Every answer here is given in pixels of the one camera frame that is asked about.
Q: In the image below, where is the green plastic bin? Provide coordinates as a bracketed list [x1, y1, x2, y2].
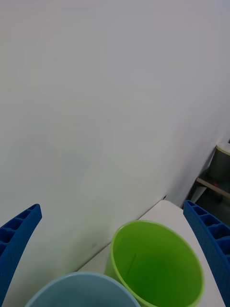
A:
[104, 220, 206, 307]

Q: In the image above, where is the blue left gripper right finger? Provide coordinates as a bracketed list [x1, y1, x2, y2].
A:
[183, 200, 230, 307]

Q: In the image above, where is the dark round container pale rim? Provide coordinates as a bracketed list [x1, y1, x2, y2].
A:
[207, 142, 230, 183]

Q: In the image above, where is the pale blue plastic bin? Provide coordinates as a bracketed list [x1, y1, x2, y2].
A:
[25, 272, 142, 307]

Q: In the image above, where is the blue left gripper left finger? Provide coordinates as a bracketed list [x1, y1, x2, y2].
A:
[0, 203, 43, 307]

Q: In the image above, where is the wooden shelf board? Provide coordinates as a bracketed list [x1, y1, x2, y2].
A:
[195, 177, 230, 199]

